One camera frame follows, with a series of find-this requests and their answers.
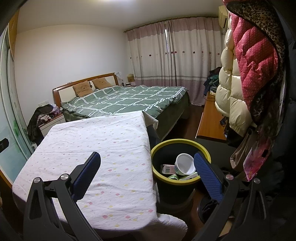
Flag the black bin with yellow rim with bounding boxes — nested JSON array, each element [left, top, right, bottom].
[[151, 138, 211, 208]]

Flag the yellowed air conditioner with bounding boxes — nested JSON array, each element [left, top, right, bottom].
[[218, 6, 229, 29]]

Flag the green checked duvet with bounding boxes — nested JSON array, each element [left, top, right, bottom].
[[61, 85, 188, 120]]

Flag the cream puffer jacket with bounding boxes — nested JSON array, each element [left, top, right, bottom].
[[215, 28, 257, 137]]

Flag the heap of mixed clothes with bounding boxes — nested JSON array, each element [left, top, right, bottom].
[[203, 67, 223, 96]]

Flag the pile of dark clothes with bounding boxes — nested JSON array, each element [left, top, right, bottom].
[[27, 104, 63, 143]]

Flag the dotted white tablecloth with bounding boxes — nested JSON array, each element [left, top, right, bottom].
[[13, 111, 188, 241]]

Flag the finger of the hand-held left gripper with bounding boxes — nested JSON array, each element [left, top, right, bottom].
[[0, 138, 10, 153]]

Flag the brown bear face pillow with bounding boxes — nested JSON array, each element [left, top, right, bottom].
[[92, 78, 111, 90], [72, 81, 92, 97]]

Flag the pink strawberry milk carton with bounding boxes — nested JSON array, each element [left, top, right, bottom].
[[161, 164, 177, 174]]

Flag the white paper bowl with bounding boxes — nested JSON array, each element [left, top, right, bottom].
[[175, 153, 196, 175]]

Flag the pink floral cloth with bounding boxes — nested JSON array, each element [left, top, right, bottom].
[[244, 130, 272, 181]]

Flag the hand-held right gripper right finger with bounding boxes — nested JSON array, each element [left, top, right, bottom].
[[194, 152, 270, 241]]

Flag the wooden cabinet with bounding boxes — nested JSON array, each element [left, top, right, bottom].
[[195, 91, 228, 141]]

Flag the pink and white curtain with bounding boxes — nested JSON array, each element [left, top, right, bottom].
[[125, 16, 226, 106]]

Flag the red dotted puffer jacket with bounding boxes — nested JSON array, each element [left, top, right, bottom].
[[227, 0, 288, 124]]

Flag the frosted glass sliding door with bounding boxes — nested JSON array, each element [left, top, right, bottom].
[[0, 25, 33, 186]]

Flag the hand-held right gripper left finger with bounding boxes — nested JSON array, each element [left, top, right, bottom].
[[23, 151, 101, 241]]

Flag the white nightstand with drawers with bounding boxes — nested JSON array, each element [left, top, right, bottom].
[[38, 113, 65, 137]]

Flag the wooden bed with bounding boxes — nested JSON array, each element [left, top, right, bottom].
[[52, 72, 191, 139]]

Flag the beige handbag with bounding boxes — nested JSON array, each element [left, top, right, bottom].
[[230, 128, 253, 172]]

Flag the floral green paper box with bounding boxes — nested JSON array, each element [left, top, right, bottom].
[[179, 172, 200, 181]]

